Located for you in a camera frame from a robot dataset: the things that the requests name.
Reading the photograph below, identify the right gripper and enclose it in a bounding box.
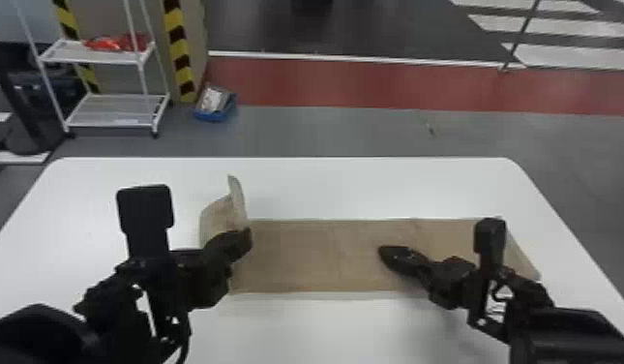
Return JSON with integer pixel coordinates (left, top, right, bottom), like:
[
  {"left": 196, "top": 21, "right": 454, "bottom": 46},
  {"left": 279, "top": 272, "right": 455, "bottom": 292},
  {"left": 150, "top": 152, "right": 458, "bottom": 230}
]
[{"left": 377, "top": 244, "right": 476, "bottom": 311}]

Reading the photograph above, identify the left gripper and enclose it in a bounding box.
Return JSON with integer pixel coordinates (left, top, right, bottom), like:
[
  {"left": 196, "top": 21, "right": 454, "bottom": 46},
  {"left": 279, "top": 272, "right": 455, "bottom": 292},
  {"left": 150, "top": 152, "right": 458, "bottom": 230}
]
[{"left": 173, "top": 226, "right": 253, "bottom": 311}]

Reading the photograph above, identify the beige towel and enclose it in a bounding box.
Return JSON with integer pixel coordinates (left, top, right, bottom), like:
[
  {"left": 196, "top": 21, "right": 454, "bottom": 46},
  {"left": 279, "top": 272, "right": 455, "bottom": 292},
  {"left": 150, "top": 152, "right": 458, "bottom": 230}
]
[{"left": 198, "top": 174, "right": 543, "bottom": 296}]

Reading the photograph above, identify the blue basket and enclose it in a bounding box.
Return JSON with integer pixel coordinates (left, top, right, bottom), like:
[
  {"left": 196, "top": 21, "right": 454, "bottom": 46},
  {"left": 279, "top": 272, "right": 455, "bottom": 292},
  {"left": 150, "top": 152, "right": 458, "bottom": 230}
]
[{"left": 193, "top": 84, "right": 238, "bottom": 124}]

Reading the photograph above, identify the red snack packet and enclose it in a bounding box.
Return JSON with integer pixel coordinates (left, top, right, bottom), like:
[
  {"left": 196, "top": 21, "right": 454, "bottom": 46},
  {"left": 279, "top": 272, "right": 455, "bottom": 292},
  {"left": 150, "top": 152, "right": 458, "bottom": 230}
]
[{"left": 83, "top": 33, "right": 151, "bottom": 53}]

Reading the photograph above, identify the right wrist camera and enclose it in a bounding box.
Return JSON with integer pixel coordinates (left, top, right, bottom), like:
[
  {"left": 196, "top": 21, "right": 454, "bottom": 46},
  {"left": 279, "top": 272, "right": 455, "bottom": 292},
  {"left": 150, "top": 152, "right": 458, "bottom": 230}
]
[{"left": 466, "top": 217, "right": 508, "bottom": 326}]

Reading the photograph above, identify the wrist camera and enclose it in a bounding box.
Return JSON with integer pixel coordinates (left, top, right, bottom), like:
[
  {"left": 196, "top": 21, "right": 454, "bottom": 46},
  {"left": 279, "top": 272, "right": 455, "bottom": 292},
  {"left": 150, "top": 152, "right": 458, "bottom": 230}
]
[
  {"left": 466, "top": 217, "right": 508, "bottom": 326},
  {"left": 115, "top": 184, "right": 176, "bottom": 258}
]

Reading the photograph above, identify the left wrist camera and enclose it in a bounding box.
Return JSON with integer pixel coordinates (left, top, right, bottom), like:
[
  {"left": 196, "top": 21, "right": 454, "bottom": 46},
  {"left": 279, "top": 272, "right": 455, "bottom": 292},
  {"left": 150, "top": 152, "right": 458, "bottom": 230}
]
[{"left": 115, "top": 184, "right": 176, "bottom": 258}]

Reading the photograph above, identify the white wire rack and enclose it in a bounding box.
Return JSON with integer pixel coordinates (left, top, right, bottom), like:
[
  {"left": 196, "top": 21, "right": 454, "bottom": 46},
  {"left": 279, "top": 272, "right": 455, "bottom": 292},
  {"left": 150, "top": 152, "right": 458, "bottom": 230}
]
[{"left": 14, "top": 0, "right": 172, "bottom": 138}]

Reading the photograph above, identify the yellow black striped post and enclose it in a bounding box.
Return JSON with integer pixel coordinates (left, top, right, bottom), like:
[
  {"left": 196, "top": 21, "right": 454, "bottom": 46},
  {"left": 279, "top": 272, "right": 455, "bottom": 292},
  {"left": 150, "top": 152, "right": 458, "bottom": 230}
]
[
  {"left": 51, "top": 0, "right": 101, "bottom": 96},
  {"left": 161, "top": 0, "right": 199, "bottom": 105}
]

